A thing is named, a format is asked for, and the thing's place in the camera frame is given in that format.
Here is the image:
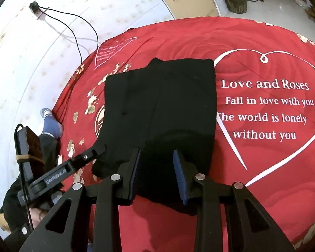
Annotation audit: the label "red rose bedsheet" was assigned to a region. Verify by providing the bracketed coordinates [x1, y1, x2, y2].
[53, 17, 315, 251]

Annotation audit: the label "dark jeans leg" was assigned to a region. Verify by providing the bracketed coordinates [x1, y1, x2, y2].
[39, 134, 60, 172]

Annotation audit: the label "black battery pack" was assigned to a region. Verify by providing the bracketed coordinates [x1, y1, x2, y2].
[14, 124, 45, 184]

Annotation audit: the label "black power cable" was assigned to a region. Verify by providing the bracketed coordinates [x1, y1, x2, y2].
[38, 4, 100, 66]

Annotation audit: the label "black wall plug adapter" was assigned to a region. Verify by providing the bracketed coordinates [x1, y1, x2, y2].
[29, 1, 40, 14]

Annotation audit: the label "blue sock foot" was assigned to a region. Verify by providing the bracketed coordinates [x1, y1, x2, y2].
[40, 108, 63, 139]

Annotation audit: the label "black pants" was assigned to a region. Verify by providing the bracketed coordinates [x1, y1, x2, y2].
[92, 59, 217, 216]

